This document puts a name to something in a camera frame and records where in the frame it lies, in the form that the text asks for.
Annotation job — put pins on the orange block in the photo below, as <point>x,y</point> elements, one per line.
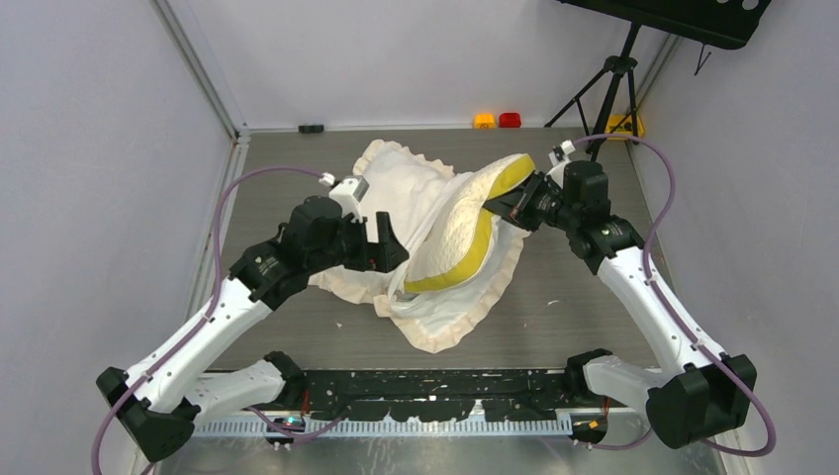
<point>484,121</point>

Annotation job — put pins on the aluminium frame rail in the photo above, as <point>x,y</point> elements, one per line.
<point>611,440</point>

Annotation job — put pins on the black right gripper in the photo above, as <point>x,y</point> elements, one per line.
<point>515,204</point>

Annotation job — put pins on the red block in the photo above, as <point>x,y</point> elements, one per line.
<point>509,120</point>

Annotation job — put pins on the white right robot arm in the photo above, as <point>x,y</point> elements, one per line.
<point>699,390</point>

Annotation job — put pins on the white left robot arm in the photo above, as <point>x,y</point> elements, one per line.
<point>161,400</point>

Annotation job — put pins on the black music stand tripod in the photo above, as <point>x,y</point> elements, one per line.
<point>727,25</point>

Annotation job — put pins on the small black wall bracket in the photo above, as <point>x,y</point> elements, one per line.
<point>311,129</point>

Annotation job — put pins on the grey pillowcase with cream frill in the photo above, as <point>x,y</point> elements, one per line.
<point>411,189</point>

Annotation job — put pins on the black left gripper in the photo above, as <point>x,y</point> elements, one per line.
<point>381,255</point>

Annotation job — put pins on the yellow corner bracket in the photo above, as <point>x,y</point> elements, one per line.
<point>624,125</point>

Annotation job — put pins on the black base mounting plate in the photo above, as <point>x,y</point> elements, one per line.
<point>507,395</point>

